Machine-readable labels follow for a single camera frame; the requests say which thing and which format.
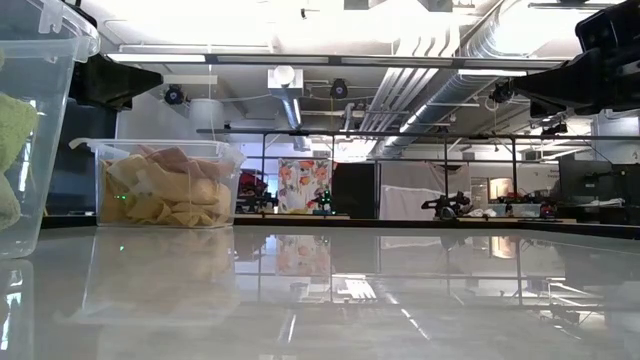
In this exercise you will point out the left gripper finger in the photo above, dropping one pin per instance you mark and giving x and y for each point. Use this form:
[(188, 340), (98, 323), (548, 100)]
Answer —
[(132, 82)]

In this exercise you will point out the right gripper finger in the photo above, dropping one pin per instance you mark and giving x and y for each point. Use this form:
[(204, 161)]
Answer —
[(555, 82)]

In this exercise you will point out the bright green fluffy towel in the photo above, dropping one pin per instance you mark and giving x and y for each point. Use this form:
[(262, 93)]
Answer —
[(15, 130)]

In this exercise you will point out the pale green teal-edged towel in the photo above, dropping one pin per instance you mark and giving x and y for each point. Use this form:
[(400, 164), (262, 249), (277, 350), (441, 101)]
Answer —
[(7, 205)]

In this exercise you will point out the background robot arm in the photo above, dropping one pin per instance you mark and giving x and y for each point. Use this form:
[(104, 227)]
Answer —
[(445, 205)]

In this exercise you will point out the clear plastic bin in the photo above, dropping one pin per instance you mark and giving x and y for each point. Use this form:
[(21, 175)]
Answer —
[(237, 200), (55, 150)]

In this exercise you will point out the black background monitor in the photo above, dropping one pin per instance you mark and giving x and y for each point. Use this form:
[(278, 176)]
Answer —
[(585, 180)]

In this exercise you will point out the floral cloth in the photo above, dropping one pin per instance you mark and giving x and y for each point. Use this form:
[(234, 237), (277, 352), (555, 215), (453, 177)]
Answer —
[(300, 185)]

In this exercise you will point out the overhead light bar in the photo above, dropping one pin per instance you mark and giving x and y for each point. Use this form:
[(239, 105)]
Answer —
[(335, 60)]

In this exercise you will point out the hanging black camera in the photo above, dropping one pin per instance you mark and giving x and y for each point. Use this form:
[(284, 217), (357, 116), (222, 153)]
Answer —
[(501, 92), (174, 95), (339, 89)]

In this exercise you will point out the black background frame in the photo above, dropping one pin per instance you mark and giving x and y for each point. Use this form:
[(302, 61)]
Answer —
[(514, 165)]

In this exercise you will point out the silver ventilation duct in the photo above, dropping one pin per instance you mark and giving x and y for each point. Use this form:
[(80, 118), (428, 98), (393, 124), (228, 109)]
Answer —
[(450, 95)]

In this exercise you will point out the black table frame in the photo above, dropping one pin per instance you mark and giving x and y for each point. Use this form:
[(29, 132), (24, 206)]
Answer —
[(600, 230)]

